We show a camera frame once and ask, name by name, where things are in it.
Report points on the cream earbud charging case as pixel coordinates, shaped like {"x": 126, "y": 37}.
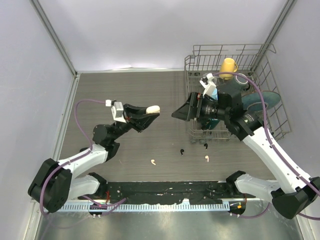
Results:
{"x": 152, "y": 109}

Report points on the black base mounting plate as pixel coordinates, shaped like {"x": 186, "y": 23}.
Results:
{"x": 168, "y": 192}

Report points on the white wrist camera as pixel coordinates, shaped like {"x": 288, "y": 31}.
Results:
{"x": 208, "y": 83}
{"x": 117, "y": 110}

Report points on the aluminium frame rail left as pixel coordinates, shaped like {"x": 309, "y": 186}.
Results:
{"x": 65, "y": 116}

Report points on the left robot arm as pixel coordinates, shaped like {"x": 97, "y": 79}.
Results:
{"x": 56, "y": 182}

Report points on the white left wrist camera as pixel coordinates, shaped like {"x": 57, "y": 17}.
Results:
{"x": 117, "y": 110}

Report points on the blue ceramic plate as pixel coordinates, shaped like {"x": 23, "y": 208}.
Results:
{"x": 252, "y": 102}

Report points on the light blue mug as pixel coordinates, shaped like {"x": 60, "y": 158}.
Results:
{"x": 214, "y": 94}

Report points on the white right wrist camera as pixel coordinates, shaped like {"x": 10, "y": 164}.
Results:
{"x": 208, "y": 83}

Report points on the dark teal mug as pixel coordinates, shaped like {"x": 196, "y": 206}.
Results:
{"x": 209, "y": 124}

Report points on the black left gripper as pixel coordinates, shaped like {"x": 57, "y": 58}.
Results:
{"x": 138, "y": 122}

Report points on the dark grey-green mug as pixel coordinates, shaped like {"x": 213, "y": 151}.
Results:
{"x": 239, "y": 82}

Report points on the metal wire dish rack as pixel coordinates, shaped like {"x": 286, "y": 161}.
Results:
{"x": 252, "y": 61}

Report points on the yellow mug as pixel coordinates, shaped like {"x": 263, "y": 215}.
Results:
{"x": 229, "y": 65}

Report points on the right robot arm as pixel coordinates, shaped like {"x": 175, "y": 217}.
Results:
{"x": 293, "y": 190}

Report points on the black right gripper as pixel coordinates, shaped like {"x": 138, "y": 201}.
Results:
{"x": 183, "y": 112}

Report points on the white slotted cable duct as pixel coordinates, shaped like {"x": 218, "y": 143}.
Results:
{"x": 185, "y": 206}

